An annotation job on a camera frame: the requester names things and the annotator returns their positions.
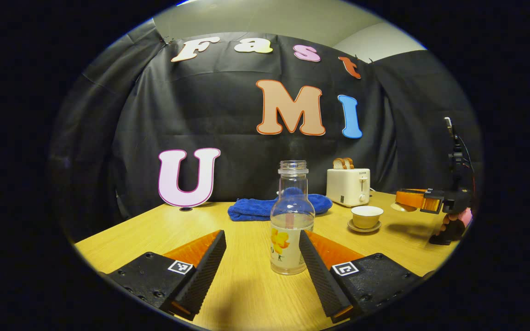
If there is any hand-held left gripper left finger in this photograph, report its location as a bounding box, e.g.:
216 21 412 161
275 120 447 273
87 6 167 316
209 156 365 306
106 229 227 321

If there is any cream ceramic teacup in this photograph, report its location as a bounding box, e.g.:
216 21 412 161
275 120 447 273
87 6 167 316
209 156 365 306
351 205 384 229

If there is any white toaster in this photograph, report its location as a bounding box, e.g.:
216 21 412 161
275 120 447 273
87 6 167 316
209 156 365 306
326 168 371 208

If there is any cream ceramic saucer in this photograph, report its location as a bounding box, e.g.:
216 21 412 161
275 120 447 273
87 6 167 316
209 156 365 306
347 219 382 233

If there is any clear plastic water bottle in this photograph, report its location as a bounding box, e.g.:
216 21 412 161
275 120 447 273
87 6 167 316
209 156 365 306
270 160 316 275

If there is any blue towel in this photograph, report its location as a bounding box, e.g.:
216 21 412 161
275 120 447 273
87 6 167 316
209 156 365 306
227 187 333 222

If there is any black backdrop cloth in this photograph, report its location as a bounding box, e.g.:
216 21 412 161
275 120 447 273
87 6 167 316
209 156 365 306
49 21 484 240

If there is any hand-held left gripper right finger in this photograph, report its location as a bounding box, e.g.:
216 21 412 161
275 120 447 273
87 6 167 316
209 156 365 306
298 229 433 324

